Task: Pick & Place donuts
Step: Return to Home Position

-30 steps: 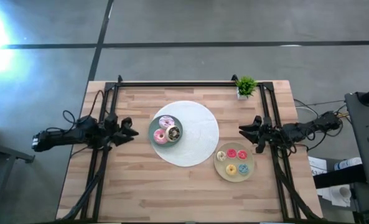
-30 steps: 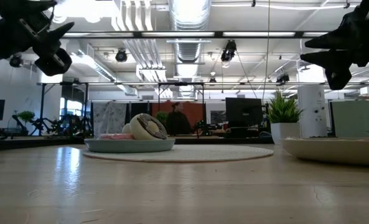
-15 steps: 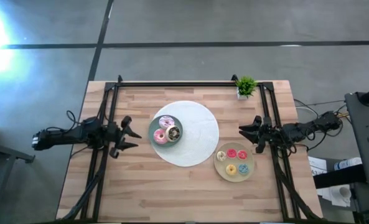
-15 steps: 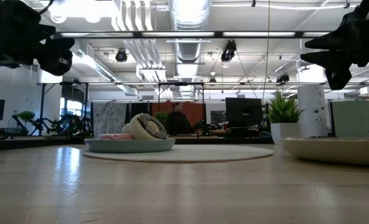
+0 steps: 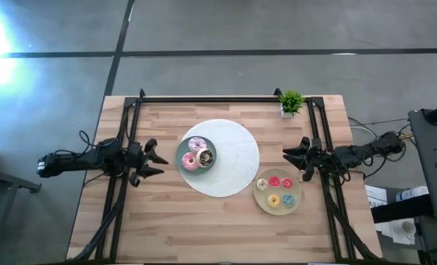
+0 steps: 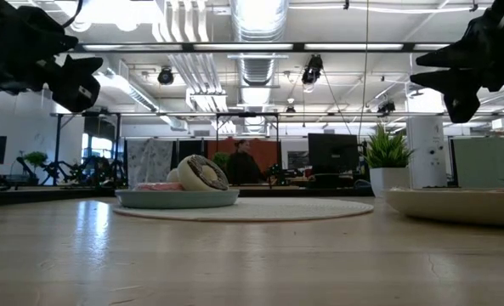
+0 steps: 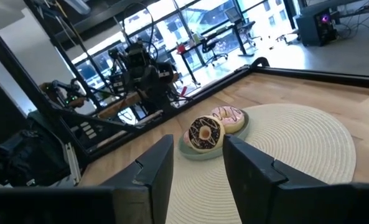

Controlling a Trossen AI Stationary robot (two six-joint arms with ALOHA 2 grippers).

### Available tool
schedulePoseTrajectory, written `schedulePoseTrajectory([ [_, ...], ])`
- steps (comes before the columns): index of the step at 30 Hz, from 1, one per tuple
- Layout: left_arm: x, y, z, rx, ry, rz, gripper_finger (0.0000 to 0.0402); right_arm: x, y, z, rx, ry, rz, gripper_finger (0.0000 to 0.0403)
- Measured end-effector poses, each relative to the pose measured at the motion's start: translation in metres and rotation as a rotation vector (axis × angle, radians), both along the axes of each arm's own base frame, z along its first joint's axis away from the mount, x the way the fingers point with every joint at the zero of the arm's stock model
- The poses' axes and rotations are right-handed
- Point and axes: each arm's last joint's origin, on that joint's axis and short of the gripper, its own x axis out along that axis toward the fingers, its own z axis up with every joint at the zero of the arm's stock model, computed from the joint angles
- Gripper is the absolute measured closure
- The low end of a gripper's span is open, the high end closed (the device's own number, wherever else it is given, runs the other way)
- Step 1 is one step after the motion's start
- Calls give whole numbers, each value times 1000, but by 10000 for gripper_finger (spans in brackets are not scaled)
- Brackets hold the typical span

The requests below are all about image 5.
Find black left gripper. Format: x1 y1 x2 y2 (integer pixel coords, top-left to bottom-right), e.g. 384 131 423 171
125 138 169 188

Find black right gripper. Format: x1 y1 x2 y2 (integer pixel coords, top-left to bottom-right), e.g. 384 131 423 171
282 136 334 183

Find large lilac iced donut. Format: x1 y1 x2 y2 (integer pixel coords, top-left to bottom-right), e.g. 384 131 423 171
187 136 208 155

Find large chocolate iced donut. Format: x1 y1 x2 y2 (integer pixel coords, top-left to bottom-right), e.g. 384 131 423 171
195 148 215 169

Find teal round plate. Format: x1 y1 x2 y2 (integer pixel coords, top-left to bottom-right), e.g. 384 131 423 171
175 135 218 175

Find small potted green plant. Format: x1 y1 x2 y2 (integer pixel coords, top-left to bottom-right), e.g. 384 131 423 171
279 90 307 119

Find beige round plate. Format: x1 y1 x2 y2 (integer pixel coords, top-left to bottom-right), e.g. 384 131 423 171
253 168 302 216

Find white round placemat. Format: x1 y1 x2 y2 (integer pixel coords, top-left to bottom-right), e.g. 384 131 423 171
177 119 260 199

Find white printed papers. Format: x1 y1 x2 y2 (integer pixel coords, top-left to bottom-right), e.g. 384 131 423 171
364 183 388 209

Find black bar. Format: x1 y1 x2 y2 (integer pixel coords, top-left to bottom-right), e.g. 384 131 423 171
371 194 435 224

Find white plastic bottle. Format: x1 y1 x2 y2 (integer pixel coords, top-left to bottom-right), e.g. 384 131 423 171
394 185 430 202

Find white paper cup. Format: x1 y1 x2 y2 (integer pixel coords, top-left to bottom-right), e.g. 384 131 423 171
390 219 418 246

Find black equipment stand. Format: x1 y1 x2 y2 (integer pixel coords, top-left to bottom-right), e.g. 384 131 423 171
408 99 437 222

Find grey metal cart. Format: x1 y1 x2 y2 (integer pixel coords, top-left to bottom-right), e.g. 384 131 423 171
0 146 42 265

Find thin brown cable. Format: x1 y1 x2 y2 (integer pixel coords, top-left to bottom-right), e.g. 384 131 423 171
82 172 107 186

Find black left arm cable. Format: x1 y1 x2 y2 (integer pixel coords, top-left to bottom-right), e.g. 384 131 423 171
78 130 108 149

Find black metal table frame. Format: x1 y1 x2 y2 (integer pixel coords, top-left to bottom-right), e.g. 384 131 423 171
70 88 383 264

